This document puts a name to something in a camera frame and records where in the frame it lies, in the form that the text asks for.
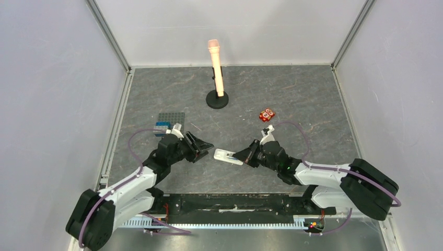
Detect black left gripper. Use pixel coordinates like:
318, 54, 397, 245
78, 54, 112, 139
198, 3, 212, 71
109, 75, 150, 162
168, 131, 214, 165

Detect white remote control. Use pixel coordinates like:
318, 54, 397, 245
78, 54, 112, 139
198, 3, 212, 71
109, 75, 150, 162
213, 149, 235, 165

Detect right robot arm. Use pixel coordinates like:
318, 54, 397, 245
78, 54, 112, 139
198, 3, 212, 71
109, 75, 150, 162
233, 140, 401, 221

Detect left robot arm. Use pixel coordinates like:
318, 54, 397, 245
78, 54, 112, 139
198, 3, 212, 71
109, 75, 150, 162
65, 129, 214, 250

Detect red owl toy block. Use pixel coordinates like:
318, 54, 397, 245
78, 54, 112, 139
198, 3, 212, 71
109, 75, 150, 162
259, 108, 275, 122

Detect dark grey studded baseplate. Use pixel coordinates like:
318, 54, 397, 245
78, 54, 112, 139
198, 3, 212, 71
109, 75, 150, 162
157, 112, 185, 133

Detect light grey toy brick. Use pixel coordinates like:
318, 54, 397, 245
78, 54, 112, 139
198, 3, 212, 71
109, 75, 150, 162
154, 125, 169, 137

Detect blue toy brick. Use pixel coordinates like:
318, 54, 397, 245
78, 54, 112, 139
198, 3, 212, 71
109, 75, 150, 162
155, 121, 171, 128

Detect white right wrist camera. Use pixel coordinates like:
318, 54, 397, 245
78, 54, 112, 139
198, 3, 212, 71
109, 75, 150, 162
260, 125, 275, 145

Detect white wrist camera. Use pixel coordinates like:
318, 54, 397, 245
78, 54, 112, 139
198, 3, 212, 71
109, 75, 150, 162
166, 123, 184, 139
260, 125, 275, 145

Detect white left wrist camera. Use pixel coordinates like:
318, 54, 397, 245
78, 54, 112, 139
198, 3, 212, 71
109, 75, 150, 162
166, 123, 184, 139

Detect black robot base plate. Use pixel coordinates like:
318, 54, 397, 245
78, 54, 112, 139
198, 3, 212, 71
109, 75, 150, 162
145, 193, 336, 224

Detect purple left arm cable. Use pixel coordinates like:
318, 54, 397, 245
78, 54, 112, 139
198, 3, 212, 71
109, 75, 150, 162
78, 129, 192, 249

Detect white slotted cable duct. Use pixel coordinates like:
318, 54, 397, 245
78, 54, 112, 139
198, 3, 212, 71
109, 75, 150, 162
120, 216, 308, 230

